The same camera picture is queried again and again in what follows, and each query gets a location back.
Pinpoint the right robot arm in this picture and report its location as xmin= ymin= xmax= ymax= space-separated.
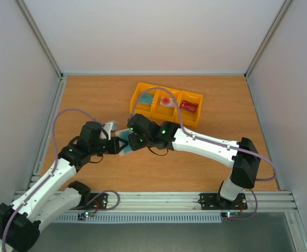
xmin=127 ymin=114 xmax=261 ymax=209

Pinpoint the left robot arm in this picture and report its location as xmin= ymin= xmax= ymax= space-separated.
xmin=0 ymin=121 xmax=128 ymax=251

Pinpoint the yellow plastic bin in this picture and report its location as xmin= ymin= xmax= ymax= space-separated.
xmin=129 ymin=82 xmax=158 ymax=118
xmin=177 ymin=90 xmax=203 ymax=128
xmin=151 ymin=90 xmax=177 ymax=122

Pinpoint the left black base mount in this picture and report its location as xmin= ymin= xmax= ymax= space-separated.
xmin=73 ymin=193 xmax=108 ymax=211

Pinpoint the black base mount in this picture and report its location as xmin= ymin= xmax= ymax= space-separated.
xmin=198 ymin=193 xmax=248 ymax=211
xmin=73 ymin=193 xmax=108 ymax=211

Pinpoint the green card in bin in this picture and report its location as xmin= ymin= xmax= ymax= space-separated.
xmin=138 ymin=93 xmax=155 ymax=105

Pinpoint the grey slotted cable duct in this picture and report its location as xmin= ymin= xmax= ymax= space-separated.
xmin=54 ymin=212 xmax=221 ymax=224

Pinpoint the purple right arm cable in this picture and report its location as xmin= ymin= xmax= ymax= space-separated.
xmin=130 ymin=87 xmax=278 ymax=182

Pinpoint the aluminium front rail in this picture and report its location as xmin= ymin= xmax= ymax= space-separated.
xmin=14 ymin=191 xmax=298 ymax=214

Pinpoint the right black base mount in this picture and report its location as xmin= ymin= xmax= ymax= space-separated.
xmin=198 ymin=193 xmax=248 ymax=211

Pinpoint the beige card holder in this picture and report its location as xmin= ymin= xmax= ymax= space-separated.
xmin=115 ymin=129 xmax=132 ymax=156

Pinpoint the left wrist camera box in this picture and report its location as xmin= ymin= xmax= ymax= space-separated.
xmin=100 ymin=120 xmax=118 ymax=140

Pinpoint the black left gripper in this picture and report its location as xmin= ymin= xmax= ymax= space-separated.
xmin=90 ymin=136 xmax=128 ymax=156

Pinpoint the pink red card in bin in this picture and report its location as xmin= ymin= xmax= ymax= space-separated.
xmin=160 ymin=97 xmax=176 ymax=109

